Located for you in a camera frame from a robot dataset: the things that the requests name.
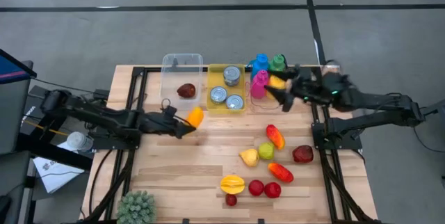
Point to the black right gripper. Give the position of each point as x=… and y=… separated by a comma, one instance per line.
x=309, y=86

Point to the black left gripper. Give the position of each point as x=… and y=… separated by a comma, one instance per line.
x=160, y=125

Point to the yellow squeeze bottle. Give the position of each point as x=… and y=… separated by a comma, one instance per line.
x=277, y=82

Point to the green squeeze bottle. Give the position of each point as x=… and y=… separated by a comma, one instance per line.
x=278, y=63

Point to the pink squeeze bottle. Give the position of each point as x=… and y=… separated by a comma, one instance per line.
x=259, y=86

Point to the blue squeeze bottle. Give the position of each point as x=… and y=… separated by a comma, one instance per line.
x=260, y=64

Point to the dark red fruit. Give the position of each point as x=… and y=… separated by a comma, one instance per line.
x=302, y=154
x=186, y=90

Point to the blue-labelled tin can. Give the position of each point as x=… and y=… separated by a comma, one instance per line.
x=218, y=95

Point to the silver tin can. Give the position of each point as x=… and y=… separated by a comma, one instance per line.
x=235, y=102

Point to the green-labelled tin can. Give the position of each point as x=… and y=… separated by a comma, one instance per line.
x=232, y=74

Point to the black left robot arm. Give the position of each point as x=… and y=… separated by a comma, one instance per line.
x=97, y=114

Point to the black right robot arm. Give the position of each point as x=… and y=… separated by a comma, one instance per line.
x=375, y=100

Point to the clear plastic bin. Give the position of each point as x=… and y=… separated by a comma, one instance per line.
x=174, y=67
x=264, y=106

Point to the red orange mango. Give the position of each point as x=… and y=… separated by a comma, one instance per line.
x=275, y=136
x=280, y=172

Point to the yellow plastic bin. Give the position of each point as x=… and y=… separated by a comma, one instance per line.
x=215, y=78

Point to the lime green fruit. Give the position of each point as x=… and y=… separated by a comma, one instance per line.
x=266, y=151

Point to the yellow pear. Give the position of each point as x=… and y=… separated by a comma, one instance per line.
x=250, y=158

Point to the yellow starfruit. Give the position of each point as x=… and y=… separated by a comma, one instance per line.
x=232, y=184

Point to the dark red pomegranate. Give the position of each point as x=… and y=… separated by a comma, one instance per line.
x=231, y=200

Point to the green succulent plant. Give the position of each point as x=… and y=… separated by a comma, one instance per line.
x=135, y=208

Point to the red apple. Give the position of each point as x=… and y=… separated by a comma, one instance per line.
x=272, y=190
x=256, y=188

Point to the black support beam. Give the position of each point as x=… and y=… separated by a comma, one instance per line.
x=52, y=151

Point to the white paper sheet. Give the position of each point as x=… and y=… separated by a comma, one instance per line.
x=52, y=175

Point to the grey cabinet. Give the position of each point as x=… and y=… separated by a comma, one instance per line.
x=14, y=112

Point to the dark blue monitor screen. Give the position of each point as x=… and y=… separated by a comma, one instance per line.
x=10, y=67

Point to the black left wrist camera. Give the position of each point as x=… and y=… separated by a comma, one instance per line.
x=170, y=111

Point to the black aluminium table frame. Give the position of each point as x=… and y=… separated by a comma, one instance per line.
x=147, y=69

